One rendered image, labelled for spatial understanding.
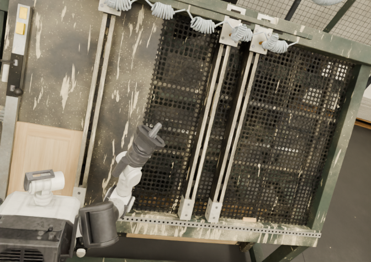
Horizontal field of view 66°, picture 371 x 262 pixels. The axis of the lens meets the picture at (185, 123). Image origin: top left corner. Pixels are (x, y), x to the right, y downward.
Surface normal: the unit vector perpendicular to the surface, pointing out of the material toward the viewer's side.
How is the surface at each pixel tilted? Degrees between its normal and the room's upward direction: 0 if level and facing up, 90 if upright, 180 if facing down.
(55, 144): 57
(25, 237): 23
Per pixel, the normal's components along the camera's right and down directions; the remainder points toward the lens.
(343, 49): 0.22, 0.19
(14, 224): 0.25, -0.92
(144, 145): -0.37, 0.33
